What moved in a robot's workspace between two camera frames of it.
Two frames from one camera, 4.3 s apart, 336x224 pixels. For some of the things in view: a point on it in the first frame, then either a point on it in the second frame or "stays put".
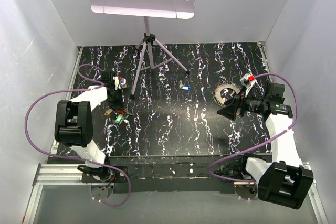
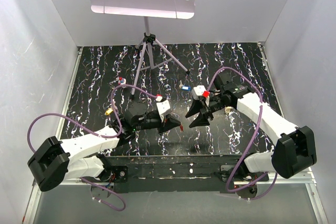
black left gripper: (121, 100) -> (169, 123)
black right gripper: (229, 112) -> (201, 120)
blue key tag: (186, 87) stays put
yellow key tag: (108, 112) stays put
